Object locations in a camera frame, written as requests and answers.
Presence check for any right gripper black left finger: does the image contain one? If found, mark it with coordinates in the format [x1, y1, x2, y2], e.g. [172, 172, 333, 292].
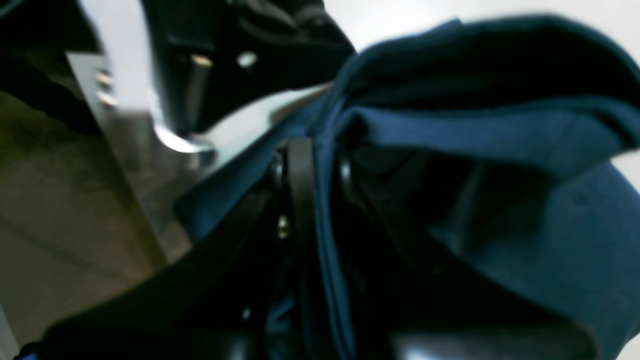
[39, 137, 314, 360]

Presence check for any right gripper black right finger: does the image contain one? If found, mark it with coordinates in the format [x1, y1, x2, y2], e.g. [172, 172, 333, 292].
[333, 155, 600, 360]

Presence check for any dark blue T-shirt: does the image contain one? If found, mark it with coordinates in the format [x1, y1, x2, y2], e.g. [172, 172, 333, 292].
[175, 15, 639, 360]

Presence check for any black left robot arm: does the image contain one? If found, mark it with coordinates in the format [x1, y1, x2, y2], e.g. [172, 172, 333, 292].
[142, 0, 355, 136]

